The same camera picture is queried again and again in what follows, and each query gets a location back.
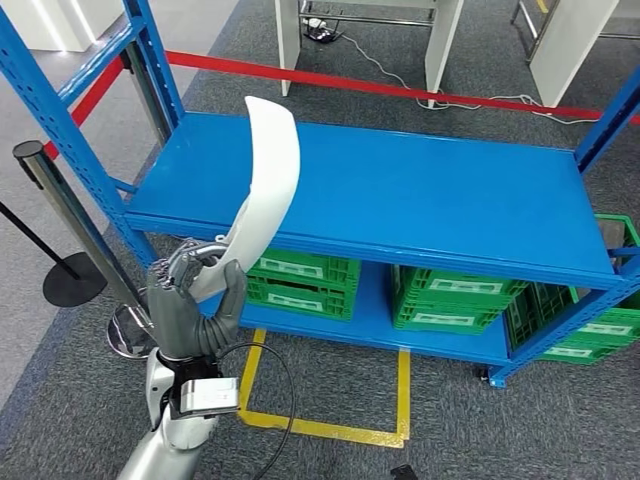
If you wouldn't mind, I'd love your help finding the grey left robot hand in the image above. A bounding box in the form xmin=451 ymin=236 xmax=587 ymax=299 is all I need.
xmin=146 ymin=238 xmax=248 ymax=362

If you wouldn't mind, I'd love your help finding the white curved plastic part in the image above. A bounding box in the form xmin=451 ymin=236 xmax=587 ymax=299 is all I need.
xmin=189 ymin=95 xmax=301 ymax=305

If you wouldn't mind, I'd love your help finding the blue metal shelf rack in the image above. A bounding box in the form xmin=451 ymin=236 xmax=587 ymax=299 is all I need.
xmin=0 ymin=0 xmax=640 ymax=389

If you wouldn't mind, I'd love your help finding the white desk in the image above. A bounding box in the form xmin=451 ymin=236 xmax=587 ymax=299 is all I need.
xmin=274 ymin=0 xmax=465 ymax=109

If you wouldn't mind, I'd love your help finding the red barrier belt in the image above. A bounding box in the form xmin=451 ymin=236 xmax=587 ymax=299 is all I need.
xmin=44 ymin=50 xmax=640 ymax=162

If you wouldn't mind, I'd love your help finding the white platform block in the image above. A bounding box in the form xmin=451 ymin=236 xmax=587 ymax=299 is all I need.
xmin=0 ymin=0 xmax=126 ymax=53

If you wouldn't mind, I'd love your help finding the black power strip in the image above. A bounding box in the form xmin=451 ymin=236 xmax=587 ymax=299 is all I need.
xmin=301 ymin=17 xmax=341 ymax=44

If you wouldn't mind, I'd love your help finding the white desk side panel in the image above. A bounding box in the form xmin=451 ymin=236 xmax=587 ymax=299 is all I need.
xmin=528 ymin=0 xmax=621 ymax=109

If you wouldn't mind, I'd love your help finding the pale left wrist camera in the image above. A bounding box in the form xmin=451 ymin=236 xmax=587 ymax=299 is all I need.
xmin=170 ymin=376 xmax=241 ymax=420

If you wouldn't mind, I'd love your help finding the chrome stanchion post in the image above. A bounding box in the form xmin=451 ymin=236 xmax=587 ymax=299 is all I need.
xmin=121 ymin=49 xmax=174 ymax=148
xmin=12 ymin=140 xmax=156 ymax=360

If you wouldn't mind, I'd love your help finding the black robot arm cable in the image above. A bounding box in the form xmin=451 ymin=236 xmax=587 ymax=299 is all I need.
xmin=218 ymin=341 xmax=297 ymax=480

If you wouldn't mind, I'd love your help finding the white floor cable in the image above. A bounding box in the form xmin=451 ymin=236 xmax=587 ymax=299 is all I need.
xmin=340 ymin=33 xmax=586 ymax=126

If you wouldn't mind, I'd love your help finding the steel frame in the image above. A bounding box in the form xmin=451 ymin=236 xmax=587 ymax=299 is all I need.
xmin=510 ymin=0 xmax=551 ymax=64

